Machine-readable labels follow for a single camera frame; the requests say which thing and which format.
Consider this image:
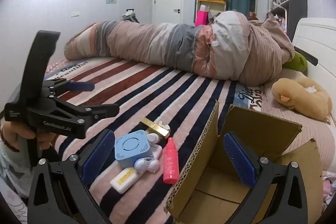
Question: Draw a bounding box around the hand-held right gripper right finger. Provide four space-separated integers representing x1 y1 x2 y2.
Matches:
223 132 324 224

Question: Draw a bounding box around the striped fleece blanket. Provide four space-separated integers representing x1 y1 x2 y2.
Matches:
39 56 261 224

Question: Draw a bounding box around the pink gift bag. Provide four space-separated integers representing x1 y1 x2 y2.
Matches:
195 10 209 28

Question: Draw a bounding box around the green plush toy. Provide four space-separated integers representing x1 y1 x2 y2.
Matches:
283 52 307 72

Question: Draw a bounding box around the brown cardboard box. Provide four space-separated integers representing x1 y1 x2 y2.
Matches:
165 101 325 224

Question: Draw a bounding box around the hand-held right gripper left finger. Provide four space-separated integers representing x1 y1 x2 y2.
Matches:
28 129 116 224

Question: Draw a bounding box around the pink printed cloth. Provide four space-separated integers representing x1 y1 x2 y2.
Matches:
322 171 336 203

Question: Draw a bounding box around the pink and grey duvet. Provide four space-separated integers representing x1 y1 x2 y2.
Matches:
64 10 296 87

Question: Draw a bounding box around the yellow cabinet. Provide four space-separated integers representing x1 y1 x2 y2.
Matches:
196 0 227 20

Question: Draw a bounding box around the person's left hand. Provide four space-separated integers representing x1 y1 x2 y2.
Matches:
0 121 57 159

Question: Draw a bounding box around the tan plush toy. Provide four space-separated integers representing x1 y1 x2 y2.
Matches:
272 74 332 122

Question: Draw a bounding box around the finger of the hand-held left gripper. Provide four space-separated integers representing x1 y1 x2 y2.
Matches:
49 97 120 132
42 79 95 99

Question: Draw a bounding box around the white bed headboard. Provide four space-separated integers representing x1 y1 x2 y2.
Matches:
292 17 336 89

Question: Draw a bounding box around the white plastic gadget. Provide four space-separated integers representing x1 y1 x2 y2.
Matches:
146 133 164 159
134 156 160 174

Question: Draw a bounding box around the pink spray bottle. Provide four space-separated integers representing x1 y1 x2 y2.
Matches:
163 137 182 184

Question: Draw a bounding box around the white tube with yellow label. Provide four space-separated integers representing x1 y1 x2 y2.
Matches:
110 168 138 194

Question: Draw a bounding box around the gold rectangular box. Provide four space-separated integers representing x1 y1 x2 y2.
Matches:
140 118 171 139

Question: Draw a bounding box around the light blue square box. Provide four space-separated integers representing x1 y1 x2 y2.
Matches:
114 130 152 169

